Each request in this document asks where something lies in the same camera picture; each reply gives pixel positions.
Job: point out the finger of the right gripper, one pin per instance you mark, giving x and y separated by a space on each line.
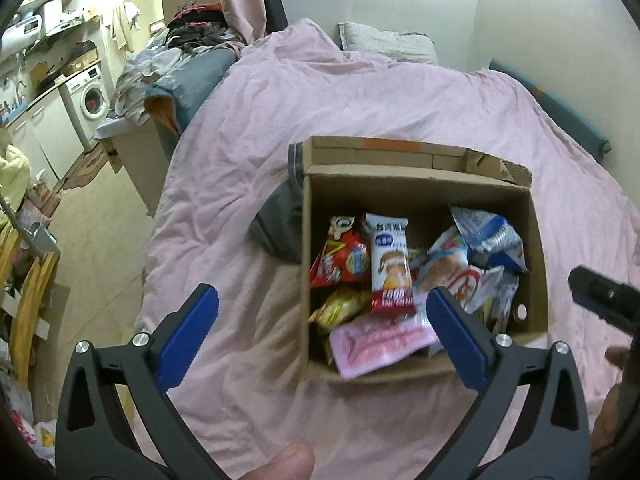
587 282
611 311

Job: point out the white red logo bag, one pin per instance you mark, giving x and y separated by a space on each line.
447 264

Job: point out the grey striped garment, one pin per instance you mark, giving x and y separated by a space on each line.
277 227

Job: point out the pink snack packet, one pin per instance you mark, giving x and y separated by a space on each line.
372 342

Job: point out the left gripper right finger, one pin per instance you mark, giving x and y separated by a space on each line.
529 419

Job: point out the patterned floor mat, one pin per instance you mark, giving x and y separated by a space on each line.
87 168

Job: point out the white blue chip bag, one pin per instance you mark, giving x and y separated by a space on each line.
491 239

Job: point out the person's left hand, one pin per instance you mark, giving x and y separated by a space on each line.
295 462

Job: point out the yellow snack bag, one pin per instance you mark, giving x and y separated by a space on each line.
341 306

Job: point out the white plastic bag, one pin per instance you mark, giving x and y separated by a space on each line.
44 447

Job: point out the yellow garment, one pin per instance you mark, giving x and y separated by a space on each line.
15 176

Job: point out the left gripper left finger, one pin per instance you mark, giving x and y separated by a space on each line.
94 439

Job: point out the white kitchen appliance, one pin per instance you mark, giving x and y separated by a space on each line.
22 34

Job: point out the pink bed duvet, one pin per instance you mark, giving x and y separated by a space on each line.
397 139

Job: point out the person's right hand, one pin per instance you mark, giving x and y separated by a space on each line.
605 426

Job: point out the white cake snack packet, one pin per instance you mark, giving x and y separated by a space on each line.
391 281

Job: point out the white pillow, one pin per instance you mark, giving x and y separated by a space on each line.
413 47

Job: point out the teal bed edge cushion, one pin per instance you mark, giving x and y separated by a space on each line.
595 143

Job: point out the red cartoon snack bag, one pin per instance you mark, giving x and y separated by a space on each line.
345 256

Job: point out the silver grey snack bag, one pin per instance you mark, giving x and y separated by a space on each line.
503 300

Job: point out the white kitchen cabinet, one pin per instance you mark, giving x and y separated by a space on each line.
44 133

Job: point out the white washing machine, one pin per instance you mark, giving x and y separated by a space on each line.
85 98

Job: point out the pile of clothes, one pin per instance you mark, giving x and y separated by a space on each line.
185 59

